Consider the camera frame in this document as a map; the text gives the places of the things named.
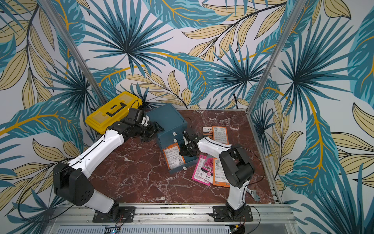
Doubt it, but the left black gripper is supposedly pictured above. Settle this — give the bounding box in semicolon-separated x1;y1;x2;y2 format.
135;121;165;143

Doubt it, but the teal bottom drawer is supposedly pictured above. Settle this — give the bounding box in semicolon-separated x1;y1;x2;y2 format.
163;143;198;175

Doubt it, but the marigold seed bag front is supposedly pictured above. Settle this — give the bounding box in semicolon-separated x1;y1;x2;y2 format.
203;127;214;139

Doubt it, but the pink flower seed bag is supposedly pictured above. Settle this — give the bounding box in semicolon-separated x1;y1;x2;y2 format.
199;156;214;184

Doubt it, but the teal drawer cabinet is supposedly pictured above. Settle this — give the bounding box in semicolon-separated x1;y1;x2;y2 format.
147;104;188;150

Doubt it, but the orange seed bag back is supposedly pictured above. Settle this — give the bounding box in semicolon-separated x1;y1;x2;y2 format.
212;126;229;144

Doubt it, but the orange seed bag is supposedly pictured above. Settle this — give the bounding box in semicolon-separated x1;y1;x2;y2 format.
163;143;186;170
212;126;229;144

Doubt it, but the orange seed bag label side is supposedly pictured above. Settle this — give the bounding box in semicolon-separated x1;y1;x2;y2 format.
213;159;230;187

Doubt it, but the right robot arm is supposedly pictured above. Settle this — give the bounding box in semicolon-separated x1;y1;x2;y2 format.
180;133;255;211

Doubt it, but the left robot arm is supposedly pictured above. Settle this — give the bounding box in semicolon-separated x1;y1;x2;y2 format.
53;121;164;214

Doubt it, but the yellow black toolbox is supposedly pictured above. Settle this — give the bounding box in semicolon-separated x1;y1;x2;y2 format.
85;91;143;135

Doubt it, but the orange adjustable wrench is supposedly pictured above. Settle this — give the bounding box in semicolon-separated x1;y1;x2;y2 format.
246;189;261;201

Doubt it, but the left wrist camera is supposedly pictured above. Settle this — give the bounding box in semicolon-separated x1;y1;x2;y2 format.
124;108;150;126

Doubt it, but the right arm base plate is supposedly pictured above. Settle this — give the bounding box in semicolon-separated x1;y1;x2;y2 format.
210;205;253;222

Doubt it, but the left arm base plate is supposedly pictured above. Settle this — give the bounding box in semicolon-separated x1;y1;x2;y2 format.
93;206;136;223

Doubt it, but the left aluminium corner post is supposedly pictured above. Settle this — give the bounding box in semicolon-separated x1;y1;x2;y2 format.
39;0;107;105

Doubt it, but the aluminium corner post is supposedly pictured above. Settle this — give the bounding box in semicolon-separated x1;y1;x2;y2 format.
39;0;107;105
246;0;306;116

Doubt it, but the aluminium front rail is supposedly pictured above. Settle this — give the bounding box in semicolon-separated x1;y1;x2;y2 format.
43;203;300;234

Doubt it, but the right aluminium corner post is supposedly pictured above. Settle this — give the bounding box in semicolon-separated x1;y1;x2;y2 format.
246;0;306;116

